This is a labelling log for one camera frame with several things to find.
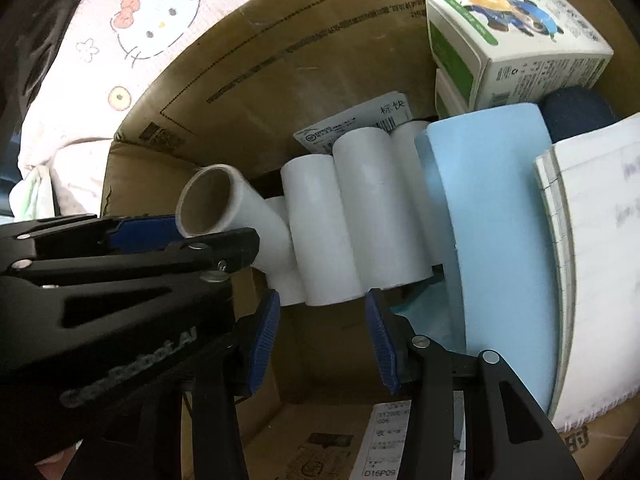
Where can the brown cardboard box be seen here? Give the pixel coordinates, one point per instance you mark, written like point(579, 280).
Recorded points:
point(300, 60)

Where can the light blue box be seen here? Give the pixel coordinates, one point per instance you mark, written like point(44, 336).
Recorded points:
point(500, 210)

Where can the white paper roll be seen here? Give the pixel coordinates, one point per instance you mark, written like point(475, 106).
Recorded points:
point(410, 170)
point(275, 207)
point(380, 200)
point(320, 230)
point(220, 205)

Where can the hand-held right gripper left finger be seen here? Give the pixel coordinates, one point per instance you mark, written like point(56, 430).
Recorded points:
point(265, 330)

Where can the white lined notebook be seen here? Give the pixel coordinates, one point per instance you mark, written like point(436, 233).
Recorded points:
point(600, 260)

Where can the white green label box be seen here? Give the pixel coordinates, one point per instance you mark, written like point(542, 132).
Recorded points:
point(447, 97)

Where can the dark cloth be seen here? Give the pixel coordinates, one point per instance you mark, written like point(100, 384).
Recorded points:
point(45, 35)

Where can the white shipping label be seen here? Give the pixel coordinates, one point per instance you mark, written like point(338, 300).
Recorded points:
point(382, 440)

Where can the white printed paper label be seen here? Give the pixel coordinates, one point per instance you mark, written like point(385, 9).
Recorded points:
point(350, 122)

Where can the dark blue round object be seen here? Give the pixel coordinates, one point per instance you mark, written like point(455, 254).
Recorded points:
point(575, 110)

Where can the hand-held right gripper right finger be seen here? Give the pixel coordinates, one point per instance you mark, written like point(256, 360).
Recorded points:
point(380, 340)

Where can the white cartoon print box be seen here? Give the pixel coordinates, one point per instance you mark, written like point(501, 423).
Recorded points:
point(510, 35)

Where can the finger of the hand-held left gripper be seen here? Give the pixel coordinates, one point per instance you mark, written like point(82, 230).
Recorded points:
point(145, 232)
point(230, 247)

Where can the light blue flat packet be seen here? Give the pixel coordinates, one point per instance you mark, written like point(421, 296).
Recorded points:
point(430, 317)

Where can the pink cartoon printed blanket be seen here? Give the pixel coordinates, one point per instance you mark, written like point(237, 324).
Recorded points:
point(200, 25)

